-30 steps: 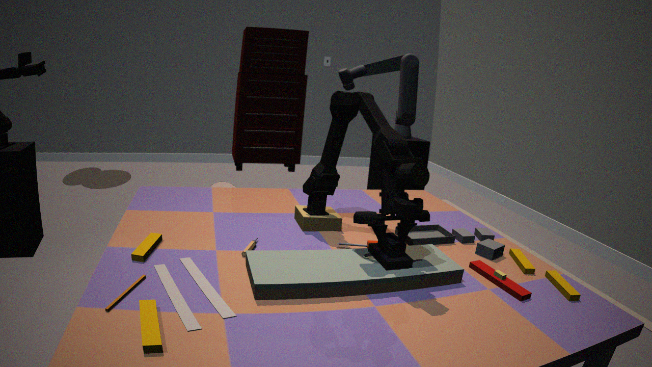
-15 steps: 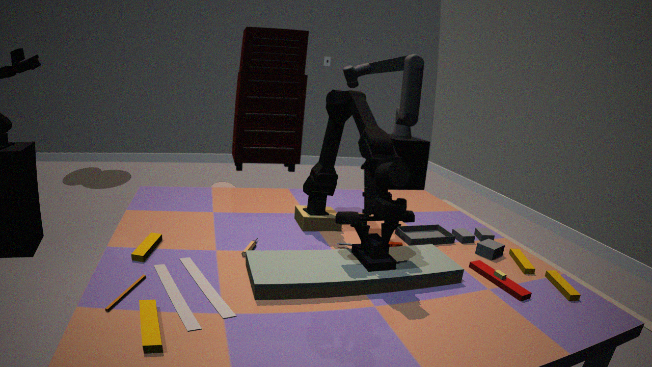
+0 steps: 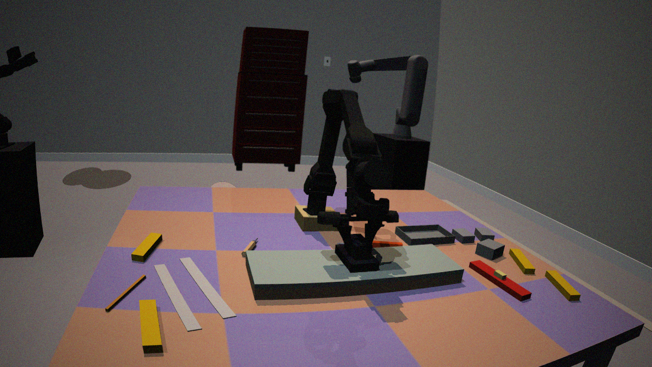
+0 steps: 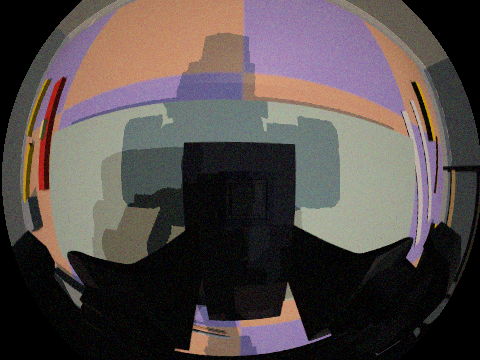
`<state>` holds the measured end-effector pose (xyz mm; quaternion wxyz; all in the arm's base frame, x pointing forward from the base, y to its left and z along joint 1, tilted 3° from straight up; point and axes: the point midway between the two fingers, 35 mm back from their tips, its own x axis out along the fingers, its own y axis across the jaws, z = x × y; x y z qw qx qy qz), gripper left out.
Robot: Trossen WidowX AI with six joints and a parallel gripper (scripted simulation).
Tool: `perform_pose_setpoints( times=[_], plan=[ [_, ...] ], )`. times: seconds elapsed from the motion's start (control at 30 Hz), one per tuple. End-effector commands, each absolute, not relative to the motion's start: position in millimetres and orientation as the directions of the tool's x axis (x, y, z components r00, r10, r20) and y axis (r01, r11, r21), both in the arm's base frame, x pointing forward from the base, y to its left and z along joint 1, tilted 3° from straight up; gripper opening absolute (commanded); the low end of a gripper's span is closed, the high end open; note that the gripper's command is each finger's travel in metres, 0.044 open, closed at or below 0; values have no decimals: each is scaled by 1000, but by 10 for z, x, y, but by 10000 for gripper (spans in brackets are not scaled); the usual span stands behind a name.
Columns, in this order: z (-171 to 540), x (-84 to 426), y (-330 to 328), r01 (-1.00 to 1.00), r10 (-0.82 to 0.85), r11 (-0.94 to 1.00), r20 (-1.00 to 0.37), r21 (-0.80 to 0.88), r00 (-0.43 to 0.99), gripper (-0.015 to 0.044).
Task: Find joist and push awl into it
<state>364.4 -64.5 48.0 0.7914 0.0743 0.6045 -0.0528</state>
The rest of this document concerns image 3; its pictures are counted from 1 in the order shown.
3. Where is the red-handled awl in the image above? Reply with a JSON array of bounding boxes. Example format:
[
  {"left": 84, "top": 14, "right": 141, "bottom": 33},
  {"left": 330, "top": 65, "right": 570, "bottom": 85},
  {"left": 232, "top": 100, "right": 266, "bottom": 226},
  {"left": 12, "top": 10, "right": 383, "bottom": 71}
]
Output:
[{"left": 372, "top": 241, "right": 402, "bottom": 248}]

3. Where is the long red bar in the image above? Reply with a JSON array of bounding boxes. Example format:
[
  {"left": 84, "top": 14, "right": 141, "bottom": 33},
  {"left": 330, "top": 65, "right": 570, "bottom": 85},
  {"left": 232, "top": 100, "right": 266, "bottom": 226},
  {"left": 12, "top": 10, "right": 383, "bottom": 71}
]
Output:
[{"left": 469, "top": 260, "right": 532, "bottom": 301}]

